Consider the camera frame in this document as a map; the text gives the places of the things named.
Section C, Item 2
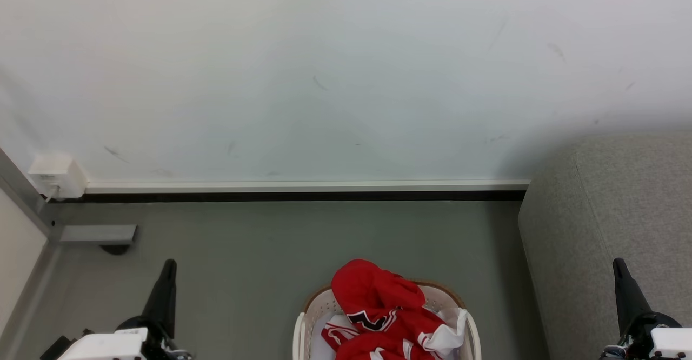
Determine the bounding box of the grey fabric sofa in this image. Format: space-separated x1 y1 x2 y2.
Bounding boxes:
518 133 692 360

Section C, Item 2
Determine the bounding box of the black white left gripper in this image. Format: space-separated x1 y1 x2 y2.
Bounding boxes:
57 259 193 360

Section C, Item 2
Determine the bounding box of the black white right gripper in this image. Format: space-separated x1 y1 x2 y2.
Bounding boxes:
600 258 692 360

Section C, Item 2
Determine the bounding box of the white perforated laundry basket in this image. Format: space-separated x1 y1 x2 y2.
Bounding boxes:
292 280 482 360

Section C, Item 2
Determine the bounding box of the grey metal partition foot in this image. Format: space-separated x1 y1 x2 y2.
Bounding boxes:
58 224 138 246

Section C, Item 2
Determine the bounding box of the white wall skirting strip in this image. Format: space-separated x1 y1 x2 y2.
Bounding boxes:
85 179 531 195

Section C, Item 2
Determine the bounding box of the white wall socket box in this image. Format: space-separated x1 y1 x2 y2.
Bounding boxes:
27 154 88 199

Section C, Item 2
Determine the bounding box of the pale white cloth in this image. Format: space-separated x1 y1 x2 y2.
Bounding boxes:
310 311 349 360

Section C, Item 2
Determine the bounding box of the grey metal frame foot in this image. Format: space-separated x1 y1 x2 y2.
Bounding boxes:
0 148 61 360

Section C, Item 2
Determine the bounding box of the red white sports jersey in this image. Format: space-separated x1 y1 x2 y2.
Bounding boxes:
322 259 469 360

